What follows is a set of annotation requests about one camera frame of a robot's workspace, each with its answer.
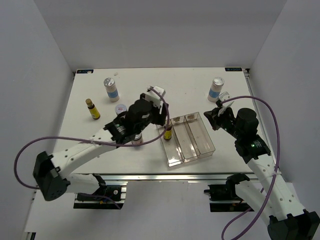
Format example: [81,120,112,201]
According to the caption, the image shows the brown spice jar white lid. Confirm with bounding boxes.
[131,133,144,145]

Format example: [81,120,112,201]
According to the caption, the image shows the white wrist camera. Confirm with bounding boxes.
[215,91,231,117]
[145,86,166,103]

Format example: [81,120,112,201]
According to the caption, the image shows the blue table corner sticker right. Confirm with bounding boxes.
[224,67,243,72]

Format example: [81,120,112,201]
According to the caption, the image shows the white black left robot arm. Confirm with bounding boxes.
[33,87,170,202]

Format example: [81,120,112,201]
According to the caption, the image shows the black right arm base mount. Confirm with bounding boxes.
[203,184,250,213]

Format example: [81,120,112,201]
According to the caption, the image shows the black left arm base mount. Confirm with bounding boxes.
[73,181,127,210]

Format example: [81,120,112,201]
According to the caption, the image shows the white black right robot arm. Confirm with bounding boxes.
[204,107,320,240]

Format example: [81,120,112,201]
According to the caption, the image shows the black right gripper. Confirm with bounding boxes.
[203,105,243,140]

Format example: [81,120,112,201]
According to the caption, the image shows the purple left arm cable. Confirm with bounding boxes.
[14,87,170,190]

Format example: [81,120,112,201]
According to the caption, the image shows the blue label sesame shaker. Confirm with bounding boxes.
[103,77,120,102]
[207,77,225,103]

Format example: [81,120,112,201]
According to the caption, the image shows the yellow label sauce bottle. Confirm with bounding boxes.
[163,123,172,141]

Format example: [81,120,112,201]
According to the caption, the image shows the blue table corner sticker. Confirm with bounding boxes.
[76,69,94,74]
[224,67,243,72]

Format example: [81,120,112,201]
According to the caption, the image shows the blue table corner sticker left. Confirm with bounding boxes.
[76,69,94,74]

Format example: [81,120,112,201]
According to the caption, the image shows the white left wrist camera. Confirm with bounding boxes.
[145,86,166,103]

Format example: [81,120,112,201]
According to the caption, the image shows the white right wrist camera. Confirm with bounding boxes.
[215,91,231,117]

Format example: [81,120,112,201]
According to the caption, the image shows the aluminium table front rail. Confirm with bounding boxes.
[47,172,283,183]

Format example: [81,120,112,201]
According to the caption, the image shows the clear acrylic three-compartment organizer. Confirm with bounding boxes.
[157,112,216,168]

